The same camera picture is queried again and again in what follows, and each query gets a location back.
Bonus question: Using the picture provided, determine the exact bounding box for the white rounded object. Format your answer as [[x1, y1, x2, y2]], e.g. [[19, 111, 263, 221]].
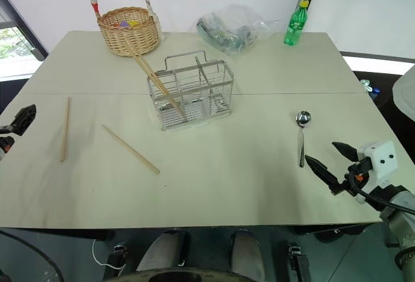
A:
[[392, 65, 415, 123]]

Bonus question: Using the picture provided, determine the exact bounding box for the black table leg caster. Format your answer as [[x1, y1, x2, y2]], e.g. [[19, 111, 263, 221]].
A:
[[287, 243, 313, 282], [106, 242, 128, 272]]

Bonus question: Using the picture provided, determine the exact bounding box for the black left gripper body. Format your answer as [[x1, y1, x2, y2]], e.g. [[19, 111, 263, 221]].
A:
[[0, 125, 16, 160]]

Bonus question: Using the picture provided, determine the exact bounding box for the dark window frame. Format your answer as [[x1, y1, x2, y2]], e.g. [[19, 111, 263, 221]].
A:
[[0, 0, 50, 63]]

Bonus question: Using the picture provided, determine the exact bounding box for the steel spoon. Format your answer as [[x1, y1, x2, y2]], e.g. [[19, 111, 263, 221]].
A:
[[295, 110, 313, 169]]

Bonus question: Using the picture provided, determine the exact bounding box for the clear plastic bag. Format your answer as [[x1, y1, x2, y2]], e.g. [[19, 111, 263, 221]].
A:
[[195, 3, 280, 57]]

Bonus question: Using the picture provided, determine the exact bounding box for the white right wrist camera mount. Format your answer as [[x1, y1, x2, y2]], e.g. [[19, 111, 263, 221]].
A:
[[355, 140, 399, 205]]

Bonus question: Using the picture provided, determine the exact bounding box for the white floor cable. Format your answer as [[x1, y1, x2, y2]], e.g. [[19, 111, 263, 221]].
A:
[[91, 239, 121, 270]]

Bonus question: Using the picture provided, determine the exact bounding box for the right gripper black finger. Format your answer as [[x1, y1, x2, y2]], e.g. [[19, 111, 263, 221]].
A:
[[304, 154, 345, 195], [331, 141, 362, 163]]

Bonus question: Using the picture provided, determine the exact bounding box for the black curved hoop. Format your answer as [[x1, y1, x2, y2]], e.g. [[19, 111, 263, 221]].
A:
[[0, 229, 66, 282]]

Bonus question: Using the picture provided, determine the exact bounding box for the green plastic bottle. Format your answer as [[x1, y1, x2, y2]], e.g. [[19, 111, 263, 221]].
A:
[[283, 0, 310, 47]]

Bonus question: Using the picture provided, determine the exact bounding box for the wicker basket with handle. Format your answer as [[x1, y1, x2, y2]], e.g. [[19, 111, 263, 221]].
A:
[[89, 0, 162, 58]]

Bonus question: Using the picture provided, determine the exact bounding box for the grey rounded shape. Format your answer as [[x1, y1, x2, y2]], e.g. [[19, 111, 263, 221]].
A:
[[229, 229, 267, 282], [136, 229, 190, 273]]

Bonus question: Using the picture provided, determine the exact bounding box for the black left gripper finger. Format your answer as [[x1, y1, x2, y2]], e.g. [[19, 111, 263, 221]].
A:
[[12, 104, 38, 137]]

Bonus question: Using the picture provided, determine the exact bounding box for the wooden chopstick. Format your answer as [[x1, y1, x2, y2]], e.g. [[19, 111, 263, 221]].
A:
[[124, 35, 171, 97], [128, 40, 187, 122], [60, 97, 72, 163], [101, 124, 161, 176]]

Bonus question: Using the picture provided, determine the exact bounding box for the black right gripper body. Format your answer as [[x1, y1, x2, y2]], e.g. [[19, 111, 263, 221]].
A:
[[338, 156, 374, 196]]

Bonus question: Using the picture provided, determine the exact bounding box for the metal wire cutlery caddy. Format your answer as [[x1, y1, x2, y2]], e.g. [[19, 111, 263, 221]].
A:
[[147, 50, 236, 132]]

